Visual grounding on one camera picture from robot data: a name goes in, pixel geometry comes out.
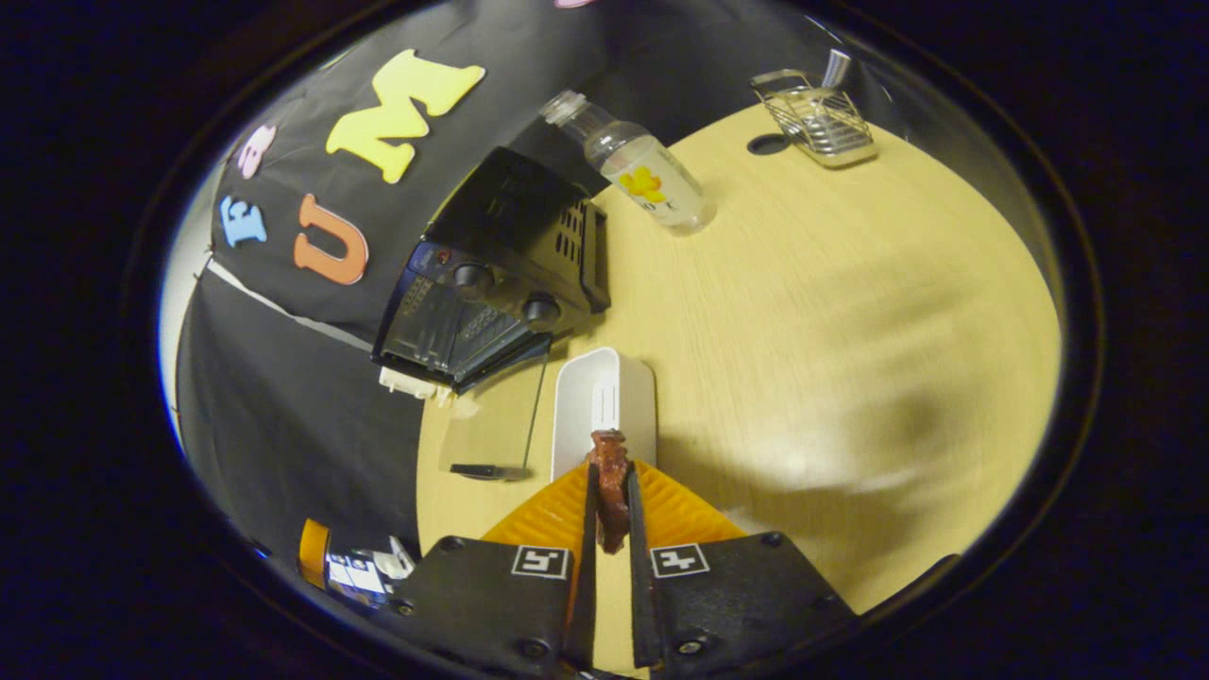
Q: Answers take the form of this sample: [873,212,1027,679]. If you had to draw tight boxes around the clear plastic bottle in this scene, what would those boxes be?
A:
[539,90,717,235]

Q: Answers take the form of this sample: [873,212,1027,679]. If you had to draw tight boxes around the black electric oven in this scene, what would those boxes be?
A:
[371,146,612,483]

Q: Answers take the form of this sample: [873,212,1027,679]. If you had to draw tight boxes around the white power plug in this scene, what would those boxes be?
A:
[379,366,454,402]

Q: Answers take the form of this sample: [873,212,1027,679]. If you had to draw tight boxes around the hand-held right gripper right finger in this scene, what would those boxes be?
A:
[625,460,860,673]

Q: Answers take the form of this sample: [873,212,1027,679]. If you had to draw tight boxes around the reddish brown meat piece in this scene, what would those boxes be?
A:
[587,430,632,555]

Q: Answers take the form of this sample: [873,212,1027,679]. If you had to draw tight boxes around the metal wire basket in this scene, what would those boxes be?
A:
[751,68,878,169]

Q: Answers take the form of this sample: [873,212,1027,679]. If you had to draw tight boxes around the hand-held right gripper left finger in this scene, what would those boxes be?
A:
[392,460,601,673]

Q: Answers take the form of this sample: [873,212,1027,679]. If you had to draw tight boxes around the white rectangular dish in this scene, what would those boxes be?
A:
[551,347,657,483]

